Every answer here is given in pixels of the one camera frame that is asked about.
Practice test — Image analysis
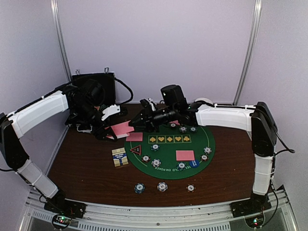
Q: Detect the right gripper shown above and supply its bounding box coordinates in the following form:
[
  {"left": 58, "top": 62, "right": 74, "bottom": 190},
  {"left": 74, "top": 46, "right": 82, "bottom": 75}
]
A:
[{"left": 128, "top": 104, "right": 178, "bottom": 133}]

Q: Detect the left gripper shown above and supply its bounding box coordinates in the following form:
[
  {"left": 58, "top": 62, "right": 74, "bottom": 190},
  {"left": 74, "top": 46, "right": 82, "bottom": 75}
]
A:
[{"left": 72, "top": 101, "right": 118, "bottom": 141}]

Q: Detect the red playing card deck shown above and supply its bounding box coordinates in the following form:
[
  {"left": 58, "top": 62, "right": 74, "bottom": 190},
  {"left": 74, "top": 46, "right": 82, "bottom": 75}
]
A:
[{"left": 106, "top": 121, "right": 134, "bottom": 139}]

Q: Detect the red card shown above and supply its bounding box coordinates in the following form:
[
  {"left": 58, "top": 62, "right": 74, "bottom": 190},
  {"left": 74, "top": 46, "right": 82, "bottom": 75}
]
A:
[
  {"left": 126, "top": 132, "right": 143, "bottom": 142},
  {"left": 176, "top": 150, "right": 195, "bottom": 161}
]

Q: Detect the blue tan chip stack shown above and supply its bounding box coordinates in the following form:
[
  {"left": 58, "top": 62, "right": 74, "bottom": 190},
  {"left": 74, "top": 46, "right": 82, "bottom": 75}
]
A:
[{"left": 157, "top": 182, "right": 168, "bottom": 192}]

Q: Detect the green blue chip stack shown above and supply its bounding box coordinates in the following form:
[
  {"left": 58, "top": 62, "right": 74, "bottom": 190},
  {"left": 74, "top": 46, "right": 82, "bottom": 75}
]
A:
[{"left": 134, "top": 183, "right": 145, "bottom": 194}]

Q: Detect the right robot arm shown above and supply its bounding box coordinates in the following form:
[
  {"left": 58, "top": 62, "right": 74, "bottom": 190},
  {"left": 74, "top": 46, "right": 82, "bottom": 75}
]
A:
[{"left": 129, "top": 84, "right": 281, "bottom": 213}]

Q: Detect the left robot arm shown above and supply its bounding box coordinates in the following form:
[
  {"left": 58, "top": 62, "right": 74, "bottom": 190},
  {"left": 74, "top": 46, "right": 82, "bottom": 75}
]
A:
[{"left": 0, "top": 79, "right": 124, "bottom": 214}]

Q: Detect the black poker chip case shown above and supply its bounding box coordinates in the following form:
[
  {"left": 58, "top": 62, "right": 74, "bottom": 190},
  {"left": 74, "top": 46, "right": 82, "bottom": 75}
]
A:
[{"left": 62, "top": 73, "right": 116, "bottom": 133}]

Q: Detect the teal chip row in case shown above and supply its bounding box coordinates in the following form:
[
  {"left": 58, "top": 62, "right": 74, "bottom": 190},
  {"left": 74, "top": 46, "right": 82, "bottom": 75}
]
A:
[{"left": 100, "top": 104, "right": 108, "bottom": 111}]

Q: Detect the black red triangle token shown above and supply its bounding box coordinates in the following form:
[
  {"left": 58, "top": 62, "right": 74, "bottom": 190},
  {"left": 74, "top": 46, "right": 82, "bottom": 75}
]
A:
[{"left": 130, "top": 145, "right": 141, "bottom": 155}]

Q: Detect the green round poker mat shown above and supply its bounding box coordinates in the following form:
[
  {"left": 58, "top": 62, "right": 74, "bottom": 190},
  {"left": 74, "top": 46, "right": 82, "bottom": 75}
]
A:
[{"left": 124, "top": 124, "right": 216, "bottom": 180}]

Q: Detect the gold card deck box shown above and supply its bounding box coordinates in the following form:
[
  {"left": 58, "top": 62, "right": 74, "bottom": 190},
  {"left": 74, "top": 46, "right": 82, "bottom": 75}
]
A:
[{"left": 112, "top": 147, "right": 128, "bottom": 167}]

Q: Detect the white ceramic upper bowl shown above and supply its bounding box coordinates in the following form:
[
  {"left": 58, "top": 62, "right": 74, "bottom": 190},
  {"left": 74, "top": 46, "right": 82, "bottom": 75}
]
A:
[{"left": 194, "top": 97, "right": 213, "bottom": 104}]

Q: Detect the blue round blind button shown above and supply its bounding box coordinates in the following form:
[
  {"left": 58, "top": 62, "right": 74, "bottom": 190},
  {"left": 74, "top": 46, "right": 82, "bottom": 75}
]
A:
[{"left": 189, "top": 159, "right": 200, "bottom": 168}]

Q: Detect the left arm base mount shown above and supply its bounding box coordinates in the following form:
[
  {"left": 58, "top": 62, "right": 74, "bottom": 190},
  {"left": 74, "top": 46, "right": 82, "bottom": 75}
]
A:
[{"left": 44, "top": 199, "right": 86, "bottom": 218}]

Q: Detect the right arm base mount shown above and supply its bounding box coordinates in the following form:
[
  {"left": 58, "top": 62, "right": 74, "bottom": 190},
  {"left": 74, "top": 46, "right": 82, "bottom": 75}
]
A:
[{"left": 230, "top": 199, "right": 272, "bottom": 218}]

